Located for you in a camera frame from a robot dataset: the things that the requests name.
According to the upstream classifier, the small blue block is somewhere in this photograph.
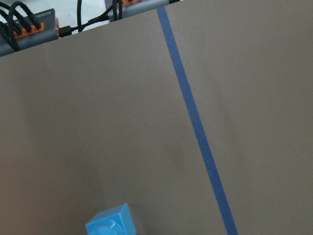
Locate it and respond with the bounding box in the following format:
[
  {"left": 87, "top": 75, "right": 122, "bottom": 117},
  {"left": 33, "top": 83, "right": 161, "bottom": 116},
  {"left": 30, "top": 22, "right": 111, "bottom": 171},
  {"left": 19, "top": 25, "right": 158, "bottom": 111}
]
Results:
[{"left": 86, "top": 203, "right": 137, "bottom": 235}]

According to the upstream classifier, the upper grey usb hub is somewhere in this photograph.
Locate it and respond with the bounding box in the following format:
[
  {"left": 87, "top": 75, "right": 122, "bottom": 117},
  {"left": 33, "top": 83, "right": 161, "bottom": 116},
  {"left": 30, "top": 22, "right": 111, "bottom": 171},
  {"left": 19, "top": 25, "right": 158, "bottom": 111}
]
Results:
[{"left": 105, "top": 0, "right": 170, "bottom": 22}]

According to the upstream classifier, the grey usb hub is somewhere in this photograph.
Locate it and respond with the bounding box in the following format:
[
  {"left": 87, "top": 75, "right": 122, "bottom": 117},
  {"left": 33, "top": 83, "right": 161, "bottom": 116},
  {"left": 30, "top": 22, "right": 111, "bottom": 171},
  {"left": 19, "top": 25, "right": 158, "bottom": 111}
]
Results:
[
  {"left": 105, "top": 0, "right": 170, "bottom": 22},
  {"left": 13, "top": 8, "right": 59, "bottom": 50}
]

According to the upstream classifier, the lower grey usb hub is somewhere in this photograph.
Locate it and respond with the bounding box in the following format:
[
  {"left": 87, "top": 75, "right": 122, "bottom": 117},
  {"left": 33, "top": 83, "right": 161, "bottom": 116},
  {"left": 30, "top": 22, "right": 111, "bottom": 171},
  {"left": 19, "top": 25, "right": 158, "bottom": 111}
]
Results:
[{"left": 13, "top": 8, "right": 59, "bottom": 50}]

